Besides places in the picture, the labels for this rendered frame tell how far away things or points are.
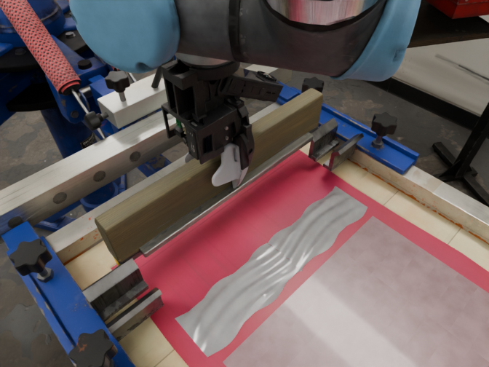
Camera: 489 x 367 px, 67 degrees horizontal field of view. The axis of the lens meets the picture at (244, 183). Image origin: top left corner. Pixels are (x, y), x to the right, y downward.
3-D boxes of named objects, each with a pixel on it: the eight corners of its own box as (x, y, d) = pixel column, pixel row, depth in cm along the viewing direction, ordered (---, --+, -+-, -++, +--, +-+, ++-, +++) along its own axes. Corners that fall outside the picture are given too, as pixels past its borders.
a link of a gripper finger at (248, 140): (225, 162, 53) (215, 108, 48) (234, 156, 54) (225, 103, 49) (248, 175, 50) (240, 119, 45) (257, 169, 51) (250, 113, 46)
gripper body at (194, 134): (167, 140, 50) (150, 56, 41) (215, 113, 54) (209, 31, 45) (203, 170, 46) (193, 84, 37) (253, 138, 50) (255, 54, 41)
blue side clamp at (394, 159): (407, 180, 71) (420, 154, 66) (393, 194, 69) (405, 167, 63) (289, 112, 86) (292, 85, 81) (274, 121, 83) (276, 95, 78)
